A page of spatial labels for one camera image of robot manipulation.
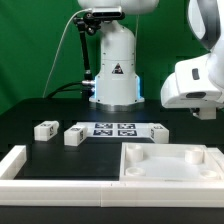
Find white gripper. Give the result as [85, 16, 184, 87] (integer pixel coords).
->
[160, 54, 224, 120]

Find white square tabletop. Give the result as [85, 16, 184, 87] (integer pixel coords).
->
[119, 142, 224, 182]

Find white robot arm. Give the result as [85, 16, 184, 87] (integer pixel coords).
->
[78, 0, 224, 120]

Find AprilTag marker sheet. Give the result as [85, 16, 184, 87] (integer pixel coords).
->
[78, 122, 150, 138]

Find white U-shaped obstacle fence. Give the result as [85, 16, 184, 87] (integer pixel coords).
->
[0, 146, 224, 208]

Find black base cables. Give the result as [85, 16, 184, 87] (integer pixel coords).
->
[46, 82, 84, 99]

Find grey depth camera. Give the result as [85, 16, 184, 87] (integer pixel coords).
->
[91, 6, 123, 19]

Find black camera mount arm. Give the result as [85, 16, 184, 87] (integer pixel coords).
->
[73, 12, 100, 82]

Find white camera cable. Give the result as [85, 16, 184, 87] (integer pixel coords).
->
[42, 8, 93, 99]

